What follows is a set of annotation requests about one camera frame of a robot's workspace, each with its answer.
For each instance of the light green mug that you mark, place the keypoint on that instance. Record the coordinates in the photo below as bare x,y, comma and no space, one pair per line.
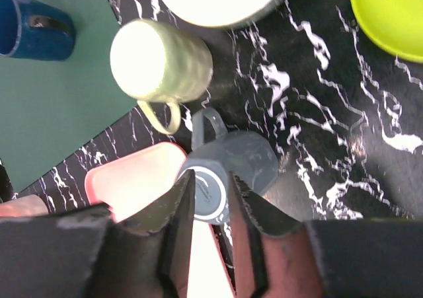
161,67

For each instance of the dark green mat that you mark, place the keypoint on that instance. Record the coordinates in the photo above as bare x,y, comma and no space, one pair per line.
51,108

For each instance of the pink plastic tray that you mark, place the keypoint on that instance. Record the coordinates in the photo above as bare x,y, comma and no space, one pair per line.
132,182

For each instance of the lime green plate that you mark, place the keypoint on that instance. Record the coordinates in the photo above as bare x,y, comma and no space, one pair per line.
393,25

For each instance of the pink mug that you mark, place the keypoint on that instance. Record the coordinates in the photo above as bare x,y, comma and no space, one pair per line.
27,206

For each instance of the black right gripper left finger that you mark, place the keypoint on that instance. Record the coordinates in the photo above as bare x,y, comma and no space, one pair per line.
83,253

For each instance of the grey faceted mug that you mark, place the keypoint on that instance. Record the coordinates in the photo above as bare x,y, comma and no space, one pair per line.
215,154

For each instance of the dark blue mug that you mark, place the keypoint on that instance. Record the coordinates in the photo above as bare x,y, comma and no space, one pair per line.
34,30

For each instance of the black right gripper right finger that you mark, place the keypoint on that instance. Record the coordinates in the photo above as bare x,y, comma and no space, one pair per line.
275,255

